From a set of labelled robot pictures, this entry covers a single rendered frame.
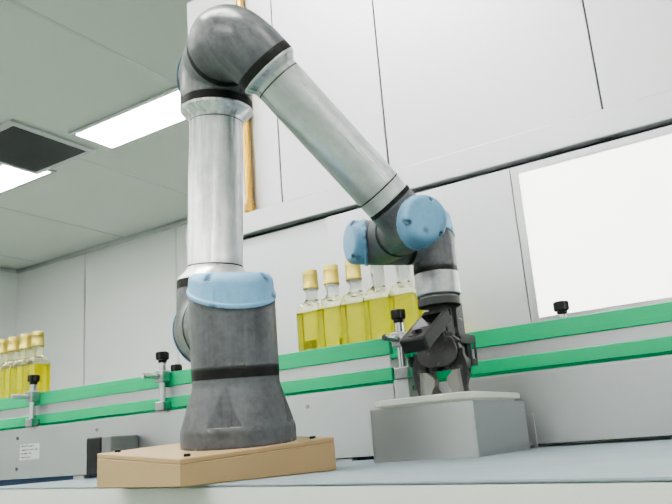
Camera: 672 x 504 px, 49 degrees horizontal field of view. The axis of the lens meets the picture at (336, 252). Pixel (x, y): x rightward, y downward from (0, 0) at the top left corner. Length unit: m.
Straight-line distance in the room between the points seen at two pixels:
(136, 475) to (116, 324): 5.92
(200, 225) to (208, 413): 0.32
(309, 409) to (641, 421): 0.59
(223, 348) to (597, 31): 1.09
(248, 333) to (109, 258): 6.13
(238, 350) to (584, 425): 0.63
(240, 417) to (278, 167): 1.13
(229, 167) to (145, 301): 5.49
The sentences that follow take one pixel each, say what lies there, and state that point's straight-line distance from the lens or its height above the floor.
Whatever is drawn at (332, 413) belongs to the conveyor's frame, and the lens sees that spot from 1.40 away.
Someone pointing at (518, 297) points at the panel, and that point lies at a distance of 1.54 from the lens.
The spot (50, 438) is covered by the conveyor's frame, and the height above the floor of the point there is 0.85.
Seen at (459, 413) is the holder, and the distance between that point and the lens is 1.08.
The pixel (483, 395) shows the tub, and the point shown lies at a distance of 1.11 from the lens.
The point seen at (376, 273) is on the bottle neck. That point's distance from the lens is 1.53.
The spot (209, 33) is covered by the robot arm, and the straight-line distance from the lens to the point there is 1.11.
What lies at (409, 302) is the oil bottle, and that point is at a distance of 1.47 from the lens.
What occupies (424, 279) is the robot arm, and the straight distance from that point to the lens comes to 1.22.
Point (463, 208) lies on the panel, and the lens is 1.62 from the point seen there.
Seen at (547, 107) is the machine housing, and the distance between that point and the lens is 1.66.
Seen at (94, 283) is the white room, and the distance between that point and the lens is 7.16.
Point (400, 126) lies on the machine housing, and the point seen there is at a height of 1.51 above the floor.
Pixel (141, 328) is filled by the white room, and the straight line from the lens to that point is 6.60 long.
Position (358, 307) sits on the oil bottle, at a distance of 1.53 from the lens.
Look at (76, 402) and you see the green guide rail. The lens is 1.94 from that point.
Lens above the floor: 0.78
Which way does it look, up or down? 15 degrees up
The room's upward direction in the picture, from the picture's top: 4 degrees counter-clockwise
